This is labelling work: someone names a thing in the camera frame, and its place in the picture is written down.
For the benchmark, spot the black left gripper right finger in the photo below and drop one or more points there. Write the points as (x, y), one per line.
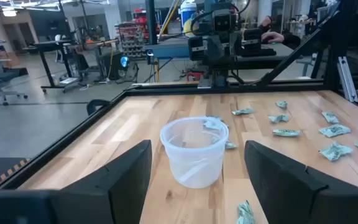
(291, 193)

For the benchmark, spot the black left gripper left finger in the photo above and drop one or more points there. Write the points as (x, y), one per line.
(120, 193)

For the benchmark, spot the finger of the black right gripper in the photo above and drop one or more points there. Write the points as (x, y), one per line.
(235, 43)
(215, 48)

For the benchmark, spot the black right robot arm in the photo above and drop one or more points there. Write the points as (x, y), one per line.
(219, 73)

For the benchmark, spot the red toolbox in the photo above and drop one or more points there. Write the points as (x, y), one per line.
(194, 76)

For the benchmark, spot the blue workbench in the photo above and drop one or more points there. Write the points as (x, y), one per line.
(166, 49)

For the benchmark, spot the person's hand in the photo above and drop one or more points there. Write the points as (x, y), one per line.
(272, 37)

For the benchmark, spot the blue white water jug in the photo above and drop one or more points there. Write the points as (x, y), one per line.
(187, 12)

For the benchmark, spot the grey desk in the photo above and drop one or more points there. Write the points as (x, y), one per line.
(278, 49)

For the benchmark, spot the blue steel column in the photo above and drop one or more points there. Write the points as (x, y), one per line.
(151, 21)

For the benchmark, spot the red parts shelf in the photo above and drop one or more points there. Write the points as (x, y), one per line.
(134, 35)

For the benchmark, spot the computer tower with blue light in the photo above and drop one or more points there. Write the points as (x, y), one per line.
(118, 63)

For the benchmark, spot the clear plastic cup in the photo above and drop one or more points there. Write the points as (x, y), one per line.
(194, 165)

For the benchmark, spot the black standing desk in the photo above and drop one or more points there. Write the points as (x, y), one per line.
(51, 45)

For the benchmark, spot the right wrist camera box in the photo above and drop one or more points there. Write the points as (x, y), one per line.
(224, 21)

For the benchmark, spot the black frame clamp bracket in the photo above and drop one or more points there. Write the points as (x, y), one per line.
(93, 107)

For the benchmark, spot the silver aluminium extrusion bracket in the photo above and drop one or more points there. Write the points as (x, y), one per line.
(346, 79)

